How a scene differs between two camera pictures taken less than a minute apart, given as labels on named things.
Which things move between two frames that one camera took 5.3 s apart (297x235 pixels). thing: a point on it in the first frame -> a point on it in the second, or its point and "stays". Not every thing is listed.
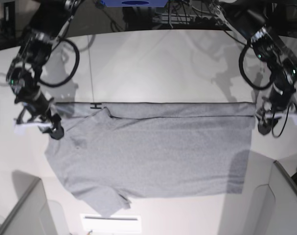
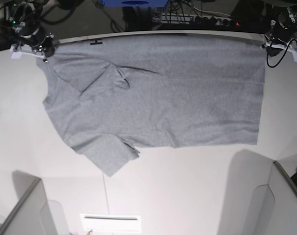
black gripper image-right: (282, 91) -> (285, 28)
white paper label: (118, 223) stays
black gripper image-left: (37, 105) -> (32, 33)
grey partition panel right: (278, 208) stays
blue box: (134, 3) stays
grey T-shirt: (113, 152) -> (111, 95)
